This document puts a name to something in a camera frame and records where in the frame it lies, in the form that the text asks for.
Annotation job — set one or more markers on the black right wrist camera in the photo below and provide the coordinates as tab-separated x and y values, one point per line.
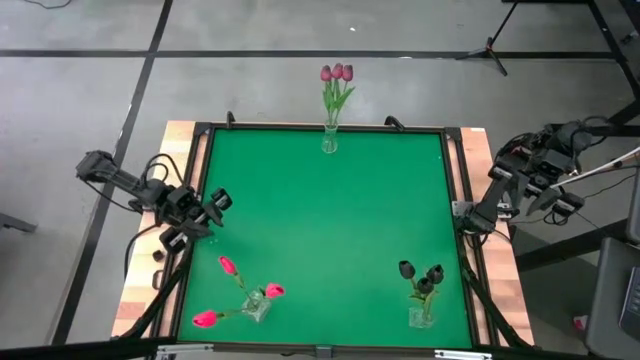
556	162

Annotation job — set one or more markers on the green table mat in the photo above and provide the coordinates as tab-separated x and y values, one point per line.
325	225

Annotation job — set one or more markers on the black artificial tulip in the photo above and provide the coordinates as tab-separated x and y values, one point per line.
406	269
436	273
425	285

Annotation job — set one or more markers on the square clear glass vase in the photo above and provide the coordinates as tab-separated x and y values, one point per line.
421	318
256	306

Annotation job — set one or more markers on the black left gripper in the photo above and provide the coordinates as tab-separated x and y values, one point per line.
192	220

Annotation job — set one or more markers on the black tripod stand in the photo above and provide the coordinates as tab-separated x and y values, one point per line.
487	50

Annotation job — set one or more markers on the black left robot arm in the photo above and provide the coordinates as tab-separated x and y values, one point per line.
130	182

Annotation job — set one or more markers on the black desk frame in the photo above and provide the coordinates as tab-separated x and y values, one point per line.
615	117

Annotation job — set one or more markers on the pink artificial tulip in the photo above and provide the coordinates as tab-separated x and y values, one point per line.
227	265
205	318
274	290

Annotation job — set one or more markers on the grey pole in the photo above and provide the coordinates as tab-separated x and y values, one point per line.
600	170

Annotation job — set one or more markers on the black table frame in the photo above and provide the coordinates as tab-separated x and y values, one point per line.
375	348

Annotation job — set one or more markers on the grey chair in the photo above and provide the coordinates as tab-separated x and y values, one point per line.
610	300

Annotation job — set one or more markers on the black furniture foot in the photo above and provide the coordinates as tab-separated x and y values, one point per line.
17	223

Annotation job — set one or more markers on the small pink item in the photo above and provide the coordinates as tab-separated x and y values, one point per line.
580	323

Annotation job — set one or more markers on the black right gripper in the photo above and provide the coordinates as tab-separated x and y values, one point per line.
545	172

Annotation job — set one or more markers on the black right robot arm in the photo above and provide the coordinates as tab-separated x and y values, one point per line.
492	200

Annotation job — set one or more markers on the tall clear glass vase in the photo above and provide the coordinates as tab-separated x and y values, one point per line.
329	145

